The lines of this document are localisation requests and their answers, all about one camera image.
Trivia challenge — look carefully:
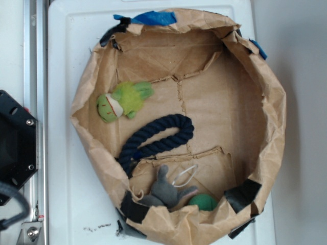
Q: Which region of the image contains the black braided cable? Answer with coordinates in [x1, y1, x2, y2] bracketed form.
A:
[0, 180, 31, 231]

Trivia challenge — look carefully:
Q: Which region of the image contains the aluminum extrusion rail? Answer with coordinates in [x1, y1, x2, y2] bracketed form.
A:
[19, 1, 50, 244]

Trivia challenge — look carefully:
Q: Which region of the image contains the white plastic tray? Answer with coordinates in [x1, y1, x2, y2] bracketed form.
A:
[47, 0, 277, 245]

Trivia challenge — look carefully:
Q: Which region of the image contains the dark blue rope toy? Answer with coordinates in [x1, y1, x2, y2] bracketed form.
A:
[118, 114, 194, 176]

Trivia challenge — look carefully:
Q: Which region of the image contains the green felt ball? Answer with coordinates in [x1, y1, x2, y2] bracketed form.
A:
[188, 193, 218, 211]

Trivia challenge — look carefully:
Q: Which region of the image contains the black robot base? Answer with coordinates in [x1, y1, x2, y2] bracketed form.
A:
[0, 90, 37, 190]

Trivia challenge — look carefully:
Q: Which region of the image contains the gray plush bunny toy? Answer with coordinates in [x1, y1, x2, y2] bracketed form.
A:
[139, 165, 198, 209]

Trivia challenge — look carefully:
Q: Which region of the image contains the green plush frog toy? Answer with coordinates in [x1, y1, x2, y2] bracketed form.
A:
[97, 81, 154, 123]

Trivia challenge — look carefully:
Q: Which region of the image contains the brown paper bag bin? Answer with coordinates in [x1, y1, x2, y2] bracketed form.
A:
[71, 9, 286, 244]

